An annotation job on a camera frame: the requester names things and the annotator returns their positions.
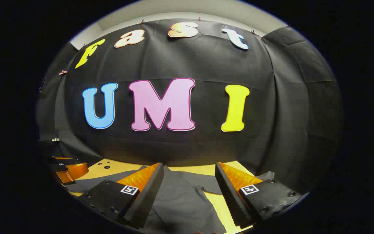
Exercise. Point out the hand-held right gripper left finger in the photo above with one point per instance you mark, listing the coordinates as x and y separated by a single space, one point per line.
148 195

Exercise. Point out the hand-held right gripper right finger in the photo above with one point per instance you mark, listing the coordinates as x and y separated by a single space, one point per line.
230 195

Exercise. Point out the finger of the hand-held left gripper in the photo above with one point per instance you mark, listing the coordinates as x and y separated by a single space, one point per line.
73 172
58 166

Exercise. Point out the grey collared shirt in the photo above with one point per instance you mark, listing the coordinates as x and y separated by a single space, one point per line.
180 201

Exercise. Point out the small red clip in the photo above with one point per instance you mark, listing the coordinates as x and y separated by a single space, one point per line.
63 72

